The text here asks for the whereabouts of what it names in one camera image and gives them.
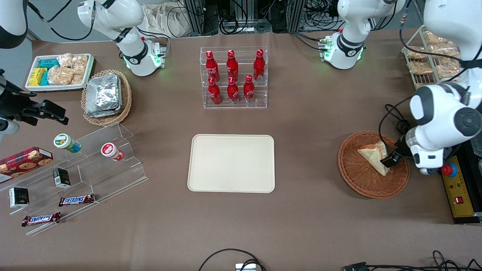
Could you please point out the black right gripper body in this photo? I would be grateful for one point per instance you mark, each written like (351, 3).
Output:
(16, 104)

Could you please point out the triangular sandwich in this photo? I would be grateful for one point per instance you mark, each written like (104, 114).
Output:
(372, 156)

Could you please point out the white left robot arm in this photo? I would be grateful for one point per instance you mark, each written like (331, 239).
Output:
(444, 113)

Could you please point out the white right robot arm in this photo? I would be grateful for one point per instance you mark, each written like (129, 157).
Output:
(133, 52)

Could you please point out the brown round wicker basket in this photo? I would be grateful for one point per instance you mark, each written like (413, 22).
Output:
(361, 180)

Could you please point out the white rectangular snack tray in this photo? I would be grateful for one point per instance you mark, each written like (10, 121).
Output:
(89, 62)

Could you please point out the light oval wicker basket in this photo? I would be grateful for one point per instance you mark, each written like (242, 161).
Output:
(126, 98)

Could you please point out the beige rectangular tray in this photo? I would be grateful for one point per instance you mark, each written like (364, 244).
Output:
(231, 163)

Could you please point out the cup with green lid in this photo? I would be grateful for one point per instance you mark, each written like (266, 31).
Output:
(64, 142)

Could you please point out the teal snack packet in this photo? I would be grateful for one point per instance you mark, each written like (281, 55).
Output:
(44, 79)
(49, 63)

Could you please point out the clear bag of crackers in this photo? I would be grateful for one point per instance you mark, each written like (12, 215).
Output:
(64, 59)
(78, 79)
(80, 64)
(60, 76)

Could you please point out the yellow snack packet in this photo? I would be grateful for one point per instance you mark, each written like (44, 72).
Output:
(37, 76)

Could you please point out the silver foil pack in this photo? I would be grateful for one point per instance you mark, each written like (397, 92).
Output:
(102, 92)
(105, 114)

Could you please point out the yellow emergency stop control box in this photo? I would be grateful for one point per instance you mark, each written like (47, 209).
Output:
(457, 195)

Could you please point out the clear plastic container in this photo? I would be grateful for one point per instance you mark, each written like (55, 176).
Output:
(477, 145)

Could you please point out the red cookie box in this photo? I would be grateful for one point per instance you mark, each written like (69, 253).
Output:
(22, 162)

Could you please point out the cup with red lid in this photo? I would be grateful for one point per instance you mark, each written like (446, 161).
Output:
(110, 150)

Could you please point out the clear acrylic stepped stand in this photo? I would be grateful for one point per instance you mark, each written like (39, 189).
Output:
(101, 180)

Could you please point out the brown snickers bar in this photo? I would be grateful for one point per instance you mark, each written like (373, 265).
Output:
(41, 218)
(76, 200)

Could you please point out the bagged fried snack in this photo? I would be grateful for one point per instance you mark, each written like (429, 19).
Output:
(435, 37)
(416, 52)
(444, 50)
(448, 67)
(421, 68)

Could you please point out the small black white box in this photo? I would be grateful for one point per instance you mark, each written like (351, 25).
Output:
(19, 197)

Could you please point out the beige cloth bag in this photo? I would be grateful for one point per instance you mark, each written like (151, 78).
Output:
(165, 19)

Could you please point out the clear acrylic bottle rack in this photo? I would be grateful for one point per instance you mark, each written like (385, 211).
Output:
(260, 96)

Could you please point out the red cola bottle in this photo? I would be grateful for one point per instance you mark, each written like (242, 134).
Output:
(259, 67)
(249, 91)
(232, 67)
(233, 93)
(212, 67)
(214, 94)

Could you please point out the small silver device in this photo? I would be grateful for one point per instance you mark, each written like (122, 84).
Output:
(245, 267)

